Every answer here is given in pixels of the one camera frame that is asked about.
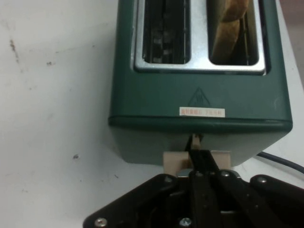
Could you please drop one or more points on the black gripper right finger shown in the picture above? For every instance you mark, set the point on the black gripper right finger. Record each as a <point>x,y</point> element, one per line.
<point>273,204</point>

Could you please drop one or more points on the dark green two-slot toaster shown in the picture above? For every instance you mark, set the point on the dark green two-slot toaster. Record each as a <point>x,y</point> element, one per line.
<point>154,95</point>

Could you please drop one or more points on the beige toaster lever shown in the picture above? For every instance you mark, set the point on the beige toaster lever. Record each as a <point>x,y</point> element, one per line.
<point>173,161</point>

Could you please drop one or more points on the toasted bread slice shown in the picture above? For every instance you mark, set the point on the toasted bread slice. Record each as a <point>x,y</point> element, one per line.
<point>225,40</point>

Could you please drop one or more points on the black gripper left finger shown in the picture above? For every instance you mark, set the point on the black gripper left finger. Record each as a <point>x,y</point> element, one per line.
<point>142,202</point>

